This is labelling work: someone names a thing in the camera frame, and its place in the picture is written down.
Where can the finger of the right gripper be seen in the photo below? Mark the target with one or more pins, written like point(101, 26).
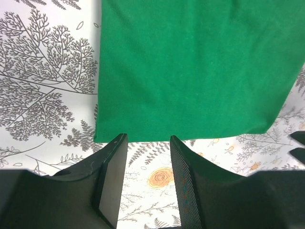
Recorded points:
point(298, 136)
point(299, 154)

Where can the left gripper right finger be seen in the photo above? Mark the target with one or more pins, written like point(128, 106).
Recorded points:
point(210, 197)

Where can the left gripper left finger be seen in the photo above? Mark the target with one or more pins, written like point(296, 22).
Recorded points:
point(86, 195)

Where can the green t shirt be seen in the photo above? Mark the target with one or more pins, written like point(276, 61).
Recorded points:
point(196, 69)

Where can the floral patterned table mat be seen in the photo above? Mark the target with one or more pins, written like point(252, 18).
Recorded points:
point(49, 59)

